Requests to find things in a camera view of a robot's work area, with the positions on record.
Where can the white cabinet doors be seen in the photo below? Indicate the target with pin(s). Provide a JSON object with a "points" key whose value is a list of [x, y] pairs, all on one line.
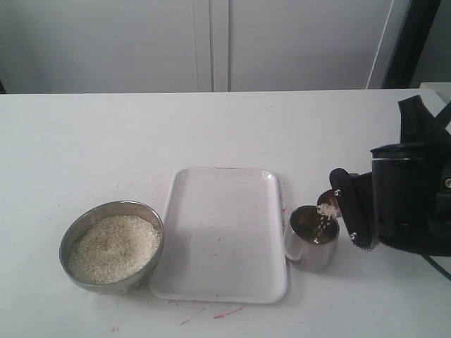
{"points": [[197, 46]]}

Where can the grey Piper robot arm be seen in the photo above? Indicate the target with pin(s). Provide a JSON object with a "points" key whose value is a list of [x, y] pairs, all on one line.
{"points": [[417, 124]]}

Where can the steel bowl of rice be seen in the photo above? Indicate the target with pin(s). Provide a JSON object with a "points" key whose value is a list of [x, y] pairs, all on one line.
{"points": [[112, 247]]}

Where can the white rectangular tray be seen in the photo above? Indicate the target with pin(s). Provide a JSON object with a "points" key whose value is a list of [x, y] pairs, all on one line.
{"points": [[223, 238]]}

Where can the small steel cup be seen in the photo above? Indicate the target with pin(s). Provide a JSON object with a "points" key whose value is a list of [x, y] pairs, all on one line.
{"points": [[310, 239]]}

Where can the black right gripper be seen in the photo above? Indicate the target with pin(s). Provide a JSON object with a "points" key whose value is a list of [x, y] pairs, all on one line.
{"points": [[393, 204]]}

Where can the brown wooden spoon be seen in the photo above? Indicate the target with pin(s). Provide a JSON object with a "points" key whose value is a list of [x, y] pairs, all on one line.
{"points": [[327, 205]]}

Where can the dark door frame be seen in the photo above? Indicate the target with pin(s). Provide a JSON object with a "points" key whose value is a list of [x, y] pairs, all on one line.
{"points": [[410, 43]]}

